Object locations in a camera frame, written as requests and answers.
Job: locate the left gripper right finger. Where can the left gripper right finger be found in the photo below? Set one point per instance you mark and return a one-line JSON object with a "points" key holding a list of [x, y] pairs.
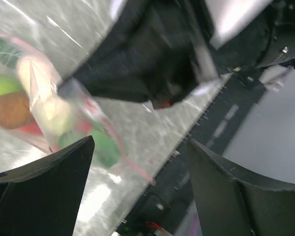
{"points": [[234, 201]]}

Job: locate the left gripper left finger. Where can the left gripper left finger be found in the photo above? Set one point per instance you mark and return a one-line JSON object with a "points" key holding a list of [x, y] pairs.
{"points": [[42, 198]]}

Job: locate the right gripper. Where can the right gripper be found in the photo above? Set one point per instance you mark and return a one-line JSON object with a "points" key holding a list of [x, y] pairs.
{"points": [[156, 51]]}

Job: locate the fake red dragon fruit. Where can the fake red dragon fruit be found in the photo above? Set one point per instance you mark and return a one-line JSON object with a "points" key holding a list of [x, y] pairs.
{"points": [[106, 152]]}

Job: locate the fake brown kiwi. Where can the fake brown kiwi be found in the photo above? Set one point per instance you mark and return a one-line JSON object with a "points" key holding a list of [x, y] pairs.
{"points": [[15, 110]]}

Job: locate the clear zip top bag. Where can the clear zip top bag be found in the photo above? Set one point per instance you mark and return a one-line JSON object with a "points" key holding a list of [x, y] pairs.
{"points": [[84, 107]]}

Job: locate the fake white radish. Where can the fake white radish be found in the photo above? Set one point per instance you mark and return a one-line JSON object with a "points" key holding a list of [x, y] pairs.
{"points": [[39, 80]]}

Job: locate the fake green apple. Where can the fake green apple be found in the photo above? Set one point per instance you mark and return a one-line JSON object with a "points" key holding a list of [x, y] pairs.
{"points": [[9, 84]]}

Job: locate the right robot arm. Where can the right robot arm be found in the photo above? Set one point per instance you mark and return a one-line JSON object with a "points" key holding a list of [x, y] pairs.
{"points": [[251, 34]]}

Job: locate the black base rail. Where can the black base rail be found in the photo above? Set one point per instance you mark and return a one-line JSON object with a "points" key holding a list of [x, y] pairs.
{"points": [[162, 208]]}

